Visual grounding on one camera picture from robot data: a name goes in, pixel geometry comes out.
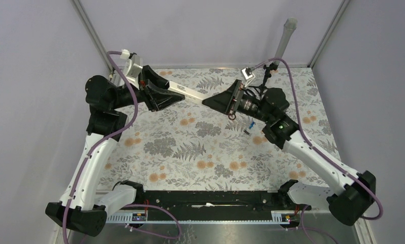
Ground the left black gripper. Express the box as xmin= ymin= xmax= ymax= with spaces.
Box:
xmin=111 ymin=66 xmax=185 ymax=111

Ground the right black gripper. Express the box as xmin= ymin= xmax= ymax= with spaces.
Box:
xmin=202 ymin=79 xmax=272 ymax=124

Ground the white remote control body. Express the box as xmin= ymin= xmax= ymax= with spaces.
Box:
xmin=167 ymin=81 xmax=209 ymax=104

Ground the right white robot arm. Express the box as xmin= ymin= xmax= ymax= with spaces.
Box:
xmin=202 ymin=80 xmax=377 ymax=226

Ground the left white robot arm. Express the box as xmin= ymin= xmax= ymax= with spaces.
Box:
xmin=45 ymin=66 xmax=185 ymax=237

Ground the black mini tripod stand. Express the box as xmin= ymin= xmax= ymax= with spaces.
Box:
xmin=248 ymin=61 xmax=278 ymax=99

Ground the floral patterned table mat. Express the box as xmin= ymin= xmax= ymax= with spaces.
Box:
xmin=97 ymin=68 xmax=340 ymax=192

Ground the grey tube on tripod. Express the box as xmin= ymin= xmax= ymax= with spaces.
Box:
xmin=274 ymin=17 xmax=298 ymax=58

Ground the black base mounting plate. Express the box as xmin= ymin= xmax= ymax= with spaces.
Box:
xmin=128 ymin=191 xmax=304 ymax=218

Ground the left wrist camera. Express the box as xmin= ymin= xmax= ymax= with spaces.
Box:
xmin=120 ymin=49 xmax=143 ymax=79

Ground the slotted cable duct rail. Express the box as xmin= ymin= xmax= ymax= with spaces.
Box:
xmin=106 ymin=211 xmax=292 ymax=225

